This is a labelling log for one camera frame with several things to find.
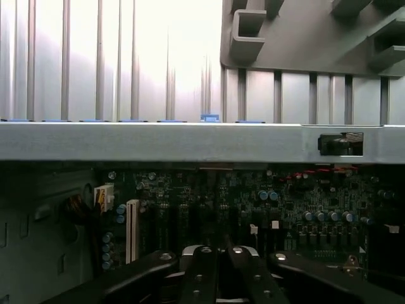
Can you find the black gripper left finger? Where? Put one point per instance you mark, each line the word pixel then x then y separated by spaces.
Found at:
pixel 133 282

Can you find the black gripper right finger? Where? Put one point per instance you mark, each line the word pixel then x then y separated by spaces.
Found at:
pixel 316 282

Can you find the cpu socket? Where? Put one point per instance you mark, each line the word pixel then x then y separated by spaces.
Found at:
pixel 350 264

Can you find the green motherboard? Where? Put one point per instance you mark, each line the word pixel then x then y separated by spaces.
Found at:
pixel 316 196

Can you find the white power connector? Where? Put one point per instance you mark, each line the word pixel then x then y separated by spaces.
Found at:
pixel 102 198

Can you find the grey power supply unit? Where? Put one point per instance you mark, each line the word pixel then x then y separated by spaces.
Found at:
pixel 41 247

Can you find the open black pc case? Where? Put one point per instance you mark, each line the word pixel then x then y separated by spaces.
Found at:
pixel 158 142

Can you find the grey plastic parts rack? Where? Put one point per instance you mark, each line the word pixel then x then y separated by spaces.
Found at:
pixel 316 38

